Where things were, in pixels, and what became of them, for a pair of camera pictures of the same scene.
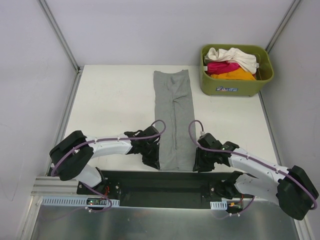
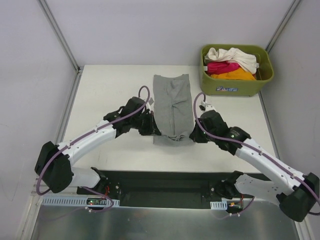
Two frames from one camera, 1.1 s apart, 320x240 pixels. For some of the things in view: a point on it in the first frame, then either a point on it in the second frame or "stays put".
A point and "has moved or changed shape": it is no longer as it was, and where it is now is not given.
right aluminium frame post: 282,25 stays put
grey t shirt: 173,107 has moved or changed shape
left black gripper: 152,155 to 149,124
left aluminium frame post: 60,36 stays put
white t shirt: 247,60 stays put
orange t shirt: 240,74 stays put
